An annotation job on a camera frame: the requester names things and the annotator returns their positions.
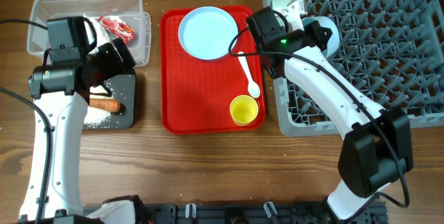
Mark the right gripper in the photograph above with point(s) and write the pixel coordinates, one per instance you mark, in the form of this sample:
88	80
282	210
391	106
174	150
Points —
310	32

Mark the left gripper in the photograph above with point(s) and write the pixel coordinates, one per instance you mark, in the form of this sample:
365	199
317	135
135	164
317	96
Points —
115	65

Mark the light blue bowl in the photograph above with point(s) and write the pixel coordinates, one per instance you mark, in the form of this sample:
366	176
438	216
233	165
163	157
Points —
334	40

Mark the red snack wrapper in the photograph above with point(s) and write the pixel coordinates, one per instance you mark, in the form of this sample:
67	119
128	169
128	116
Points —
115	25

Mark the orange carrot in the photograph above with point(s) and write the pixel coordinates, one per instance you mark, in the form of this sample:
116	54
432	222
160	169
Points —
109	105

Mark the light green bowl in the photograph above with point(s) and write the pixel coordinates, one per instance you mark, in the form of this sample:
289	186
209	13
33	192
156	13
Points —
280	4

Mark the white rice pile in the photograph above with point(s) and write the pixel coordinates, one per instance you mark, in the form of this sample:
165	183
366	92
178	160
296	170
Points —
96	116

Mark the white plastic spoon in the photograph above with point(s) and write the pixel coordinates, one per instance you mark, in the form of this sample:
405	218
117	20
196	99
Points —
252	87

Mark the light blue plate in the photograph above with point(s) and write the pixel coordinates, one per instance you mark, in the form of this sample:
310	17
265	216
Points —
205	33

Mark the yellow plastic cup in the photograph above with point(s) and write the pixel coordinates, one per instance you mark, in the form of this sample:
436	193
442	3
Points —
243	110

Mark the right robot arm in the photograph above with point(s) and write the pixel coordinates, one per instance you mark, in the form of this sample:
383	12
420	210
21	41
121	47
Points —
377	148

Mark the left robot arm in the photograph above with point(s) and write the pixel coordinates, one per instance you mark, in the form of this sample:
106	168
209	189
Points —
60	92

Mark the black waste tray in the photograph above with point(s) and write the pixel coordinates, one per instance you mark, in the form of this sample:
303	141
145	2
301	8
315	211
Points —
123	88

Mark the grey dishwasher rack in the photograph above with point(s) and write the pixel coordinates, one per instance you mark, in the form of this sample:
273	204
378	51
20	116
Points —
391	51

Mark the clear plastic bin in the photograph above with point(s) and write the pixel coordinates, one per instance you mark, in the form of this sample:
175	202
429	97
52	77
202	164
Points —
130	12

